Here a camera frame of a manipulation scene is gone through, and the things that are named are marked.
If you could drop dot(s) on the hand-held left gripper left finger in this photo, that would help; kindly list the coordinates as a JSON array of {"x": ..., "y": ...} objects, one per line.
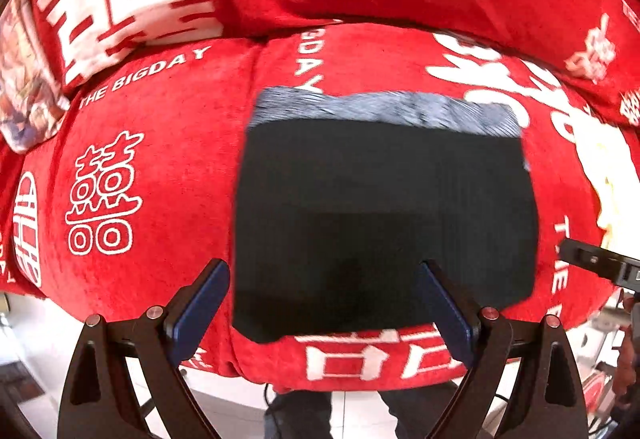
[{"x": 200, "y": 314}]

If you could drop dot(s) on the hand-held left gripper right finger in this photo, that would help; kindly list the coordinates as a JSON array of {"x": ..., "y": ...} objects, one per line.
[{"x": 447, "y": 319}]

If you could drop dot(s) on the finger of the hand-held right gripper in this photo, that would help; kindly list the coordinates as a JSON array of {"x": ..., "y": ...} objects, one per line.
[{"x": 590, "y": 259}]

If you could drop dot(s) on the black pants with grey waistband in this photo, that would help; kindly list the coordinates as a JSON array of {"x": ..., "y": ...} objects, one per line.
[{"x": 380, "y": 199}]

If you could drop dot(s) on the red printed blanket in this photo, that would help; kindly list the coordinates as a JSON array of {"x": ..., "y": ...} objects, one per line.
[{"x": 175, "y": 169}]

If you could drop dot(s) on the picture printed cushion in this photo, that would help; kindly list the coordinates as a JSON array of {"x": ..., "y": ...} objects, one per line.
[{"x": 25, "y": 84}]

